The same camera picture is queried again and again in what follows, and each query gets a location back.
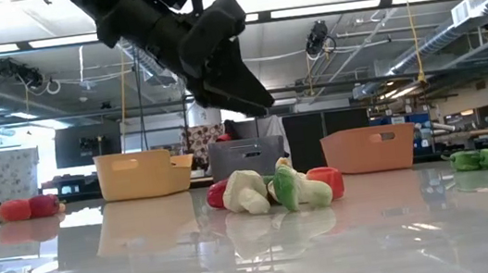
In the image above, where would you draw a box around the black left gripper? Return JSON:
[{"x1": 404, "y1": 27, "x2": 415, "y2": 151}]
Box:
[{"x1": 91, "y1": 0, "x2": 277, "y2": 136}]

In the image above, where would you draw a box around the grey plastic basket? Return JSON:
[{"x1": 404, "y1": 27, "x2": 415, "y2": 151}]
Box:
[{"x1": 206, "y1": 132, "x2": 289, "y2": 184}]

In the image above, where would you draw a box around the cream toy mushroom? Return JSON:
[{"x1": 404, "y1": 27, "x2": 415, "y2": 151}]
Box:
[{"x1": 274, "y1": 155, "x2": 294, "y2": 172}]

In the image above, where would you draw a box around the red toy bell pepper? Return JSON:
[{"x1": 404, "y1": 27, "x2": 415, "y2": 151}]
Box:
[{"x1": 204, "y1": 178, "x2": 234, "y2": 211}]

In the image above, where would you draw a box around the green-capped toy mushroom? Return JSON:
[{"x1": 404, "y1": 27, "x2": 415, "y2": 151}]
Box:
[{"x1": 265, "y1": 163, "x2": 305, "y2": 215}]

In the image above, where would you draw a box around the white cylinder tank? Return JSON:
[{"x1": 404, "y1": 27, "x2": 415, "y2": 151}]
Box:
[{"x1": 186, "y1": 99, "x2": 224, "y2": 129}]

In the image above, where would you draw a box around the brown patterned cloth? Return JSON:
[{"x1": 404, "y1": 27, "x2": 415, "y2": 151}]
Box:
[{"x1": 179, "y1": 122, "x2": 231, "y2": 173}]

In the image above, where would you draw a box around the black light bar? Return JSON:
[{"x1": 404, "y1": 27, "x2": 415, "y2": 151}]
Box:
[{"x1": 0, "y1": 0, "x2": 464, "y2": 57}]

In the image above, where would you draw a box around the black hanging device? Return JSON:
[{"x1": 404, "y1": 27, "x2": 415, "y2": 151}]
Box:
[
  {"x1": 302, "y1": 18, "x2": 338, "y2": 59},
  {"x1": 0, "y1": 53, "x2": 45, "y2": 93}
]

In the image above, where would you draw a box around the black cabinet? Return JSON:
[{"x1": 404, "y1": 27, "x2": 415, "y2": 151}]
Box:
[{"x1": 281, "y1": 105, "x2": 376, "y2": 175}]

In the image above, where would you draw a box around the yellow plastic basket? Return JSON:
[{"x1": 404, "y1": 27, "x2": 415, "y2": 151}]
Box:
[{"x1": 93, "y1": 143, "x2": 199, "y2": 205}]

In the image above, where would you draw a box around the orange plastic basket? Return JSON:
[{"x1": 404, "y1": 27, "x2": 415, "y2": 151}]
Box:
[{"x1": 319, "y1": 120, "x2": 421, "y2": 180}]

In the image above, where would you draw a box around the blue cabinet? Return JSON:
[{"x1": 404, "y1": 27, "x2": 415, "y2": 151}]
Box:
[{"x1": 368, "y1": 109, "x2": 434, "y2": 162}]

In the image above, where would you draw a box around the floral curtain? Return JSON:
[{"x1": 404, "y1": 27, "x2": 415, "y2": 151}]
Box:
[{"x1": 0, "y1": 146, "x2": 44, "y2": 204}]

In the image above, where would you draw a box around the wooden bench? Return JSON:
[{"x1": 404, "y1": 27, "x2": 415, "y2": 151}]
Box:
[{"x1": 430, "y1": 127, "x2": 488, "y2": 143}]

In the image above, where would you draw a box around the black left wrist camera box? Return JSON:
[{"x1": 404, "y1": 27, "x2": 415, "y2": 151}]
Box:
[{"x1": 171, "y1": 0, "x2": 254, "y2": 81}]

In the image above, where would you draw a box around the silver spiral duct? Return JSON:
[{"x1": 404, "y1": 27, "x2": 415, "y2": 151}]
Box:
[{"x1": 118, "y1": 31, "x2": 178, "y2": 92}]

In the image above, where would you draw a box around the black wall panel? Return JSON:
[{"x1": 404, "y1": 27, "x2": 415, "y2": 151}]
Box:
[{"x1": 52, "y1": 120, "x2": 125, "y2": 170}]

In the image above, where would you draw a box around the silver ventilation duct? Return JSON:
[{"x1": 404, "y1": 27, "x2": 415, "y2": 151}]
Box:
[{"x1": 343, "y1": 0, "x2": 488, "y2": 101}]

